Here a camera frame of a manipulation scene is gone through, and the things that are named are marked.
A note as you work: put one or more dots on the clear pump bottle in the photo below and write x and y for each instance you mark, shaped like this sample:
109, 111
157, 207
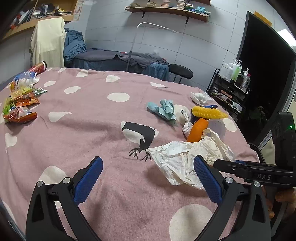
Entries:
246, 76

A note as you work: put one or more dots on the massage bed with blue covers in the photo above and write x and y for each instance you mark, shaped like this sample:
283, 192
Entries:
77, 55

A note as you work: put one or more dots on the orange foam fruit net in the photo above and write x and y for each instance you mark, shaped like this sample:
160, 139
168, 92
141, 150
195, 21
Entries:
196, 132

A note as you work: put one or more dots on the white pump bottle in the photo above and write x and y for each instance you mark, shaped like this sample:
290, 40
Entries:
229, 69

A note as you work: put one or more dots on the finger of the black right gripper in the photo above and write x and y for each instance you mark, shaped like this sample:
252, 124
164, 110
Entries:
265, 174

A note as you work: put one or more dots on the white round paper cup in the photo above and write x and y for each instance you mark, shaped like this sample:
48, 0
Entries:
217, 125

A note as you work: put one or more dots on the orange snack packets pile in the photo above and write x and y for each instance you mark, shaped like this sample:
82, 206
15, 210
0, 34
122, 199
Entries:
19, 104

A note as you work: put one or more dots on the white arc floor lamp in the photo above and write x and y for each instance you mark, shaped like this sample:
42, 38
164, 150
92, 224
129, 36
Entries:
135, 36

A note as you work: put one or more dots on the black wire trolley rack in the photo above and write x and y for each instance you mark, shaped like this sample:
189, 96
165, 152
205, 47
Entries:
228, 95

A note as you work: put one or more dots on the crumpled light blue paper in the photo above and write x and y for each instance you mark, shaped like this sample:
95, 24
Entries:
165, 110

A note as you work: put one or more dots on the red chips can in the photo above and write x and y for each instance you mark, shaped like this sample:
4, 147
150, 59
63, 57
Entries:
39, 68

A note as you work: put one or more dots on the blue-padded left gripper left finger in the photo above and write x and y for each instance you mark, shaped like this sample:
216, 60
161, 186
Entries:
43, 220

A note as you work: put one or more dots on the cream cloth covered chair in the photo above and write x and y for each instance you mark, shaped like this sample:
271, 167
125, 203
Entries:
47, 42

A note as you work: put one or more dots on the dark brown pump bottle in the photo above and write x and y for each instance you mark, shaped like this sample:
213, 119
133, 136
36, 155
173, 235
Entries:
239, 79

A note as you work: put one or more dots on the crumpled white tissue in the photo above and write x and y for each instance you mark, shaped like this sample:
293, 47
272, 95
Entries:
201, 99

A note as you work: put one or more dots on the wooden bookcase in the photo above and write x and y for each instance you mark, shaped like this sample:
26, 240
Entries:
32, 12

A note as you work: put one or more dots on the pink polka dot bedsheet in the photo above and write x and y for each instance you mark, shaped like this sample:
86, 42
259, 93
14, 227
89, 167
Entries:
84, 114

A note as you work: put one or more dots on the yellow foam fruit net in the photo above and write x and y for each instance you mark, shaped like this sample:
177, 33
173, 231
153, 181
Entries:
208, 113

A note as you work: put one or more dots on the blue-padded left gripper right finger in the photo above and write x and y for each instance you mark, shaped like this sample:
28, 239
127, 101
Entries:
252, 221

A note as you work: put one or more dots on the right hand on gripper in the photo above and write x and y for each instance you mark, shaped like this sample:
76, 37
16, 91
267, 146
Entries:
283, 196

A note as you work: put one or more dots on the lower wooden wall shelf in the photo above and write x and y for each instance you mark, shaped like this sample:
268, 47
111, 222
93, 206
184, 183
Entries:
178, 8

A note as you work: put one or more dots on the green pump bottle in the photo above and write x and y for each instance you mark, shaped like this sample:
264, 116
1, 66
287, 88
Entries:
236, 70

